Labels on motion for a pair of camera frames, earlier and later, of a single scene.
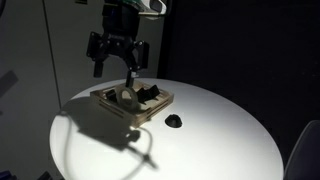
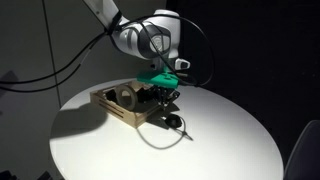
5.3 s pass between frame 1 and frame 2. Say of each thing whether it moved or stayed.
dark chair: stayed
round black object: stayed
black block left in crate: stayed
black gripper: moved
